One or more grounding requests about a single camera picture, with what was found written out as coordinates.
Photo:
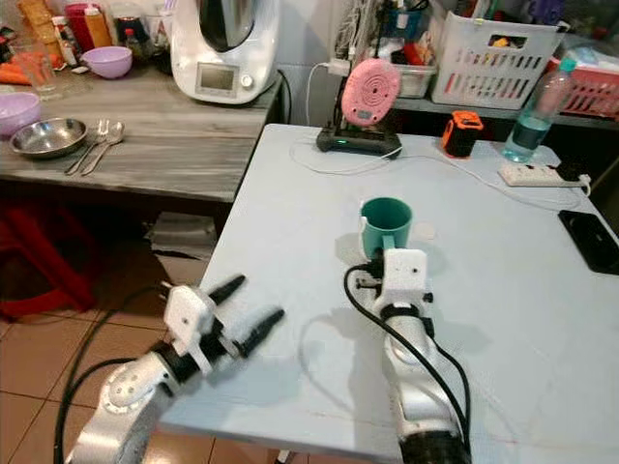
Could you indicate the green plastic cup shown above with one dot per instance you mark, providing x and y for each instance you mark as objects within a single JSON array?
[{"x": 387, "y": 227}]

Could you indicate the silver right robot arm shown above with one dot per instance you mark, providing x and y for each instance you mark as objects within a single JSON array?
[{"x": 421, "y": 387}]

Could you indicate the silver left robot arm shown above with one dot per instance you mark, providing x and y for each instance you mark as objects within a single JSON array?
[{"x": 126, "y": 401}]

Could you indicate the white box under table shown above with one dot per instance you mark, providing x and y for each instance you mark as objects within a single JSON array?
[{"x": 184, "y": 242}]

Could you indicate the black charging base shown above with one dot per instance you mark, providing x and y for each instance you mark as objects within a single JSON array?
[{"x": 358, "y": 143}]

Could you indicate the orange and black gadget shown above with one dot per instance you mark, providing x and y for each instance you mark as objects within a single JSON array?
[{"x": 461, "y": 133}]

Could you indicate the pink round device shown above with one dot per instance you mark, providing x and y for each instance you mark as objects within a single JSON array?
[{"x": 371, "y": 92}]

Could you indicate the white power strip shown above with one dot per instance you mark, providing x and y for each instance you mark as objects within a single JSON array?
[{"x": 532, "y": 174}]

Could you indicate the clear plastic container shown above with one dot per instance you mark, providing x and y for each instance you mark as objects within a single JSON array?
[{"x": 416, "y": 80}]

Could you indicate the steel spoon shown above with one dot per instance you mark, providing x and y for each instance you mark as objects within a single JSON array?
[{"x": 112, "y": 135}]

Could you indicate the red plastic stool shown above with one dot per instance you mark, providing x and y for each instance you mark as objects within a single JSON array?
[{"x": 39, "y": 246}]

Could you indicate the steel fork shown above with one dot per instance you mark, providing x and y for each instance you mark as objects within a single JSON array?
[{"x": 87, "y": 149}]

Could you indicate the white plug adapter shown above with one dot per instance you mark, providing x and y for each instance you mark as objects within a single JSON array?
[{"x": 337, "y": 67}]

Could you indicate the black smartphone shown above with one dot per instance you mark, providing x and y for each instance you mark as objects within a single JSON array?
[{"x": 592, "y": 242}]

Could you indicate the clear plastic water bottle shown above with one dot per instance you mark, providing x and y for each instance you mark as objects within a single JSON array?
[{"x": 540, "y": 111}]

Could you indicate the white kitchen food processor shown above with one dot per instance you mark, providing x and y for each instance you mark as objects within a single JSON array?
[{"x": 222, "y": 58}]

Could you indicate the stainless steel bowl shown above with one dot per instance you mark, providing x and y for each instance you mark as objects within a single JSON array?
[{"x": 48, "y": 137}]

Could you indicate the white plastic basket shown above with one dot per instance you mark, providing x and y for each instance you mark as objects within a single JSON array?
[{"x": 493, "y": 63}]

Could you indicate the small purple plastic bowl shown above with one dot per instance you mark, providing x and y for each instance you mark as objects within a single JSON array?
[{"x": 106, "y": 61}]

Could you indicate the large purple plastic bowl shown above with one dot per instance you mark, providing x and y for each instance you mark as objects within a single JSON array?
[{"x": 17, "y": 113}]

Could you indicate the red plastic basket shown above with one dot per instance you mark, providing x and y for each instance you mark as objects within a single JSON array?
[{"x": 595, "y": 92}]

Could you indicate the orange carrots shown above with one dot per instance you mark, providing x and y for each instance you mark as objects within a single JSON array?
[{"x": 14, "y": 74}]

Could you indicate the clear drinking glass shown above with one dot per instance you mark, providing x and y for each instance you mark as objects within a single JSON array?
[{"x": 37, "y": 70}]

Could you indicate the orange sauce bottle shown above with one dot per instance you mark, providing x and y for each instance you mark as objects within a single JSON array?
[{"x": 98, "y": 27}]

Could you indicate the red jar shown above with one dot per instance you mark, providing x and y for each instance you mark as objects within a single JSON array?
[{"x": 77, "y": 27}]

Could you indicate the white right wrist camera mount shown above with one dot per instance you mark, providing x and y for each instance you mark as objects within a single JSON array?
[{"x": 406, "y": 275}]

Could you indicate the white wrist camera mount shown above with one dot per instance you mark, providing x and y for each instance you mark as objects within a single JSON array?
[
  {"x": 406, "y": 275},
  {"x": 190, "y": 314}
]

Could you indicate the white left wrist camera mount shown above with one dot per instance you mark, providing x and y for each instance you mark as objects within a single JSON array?
[{"x": 190, "y": 314}]

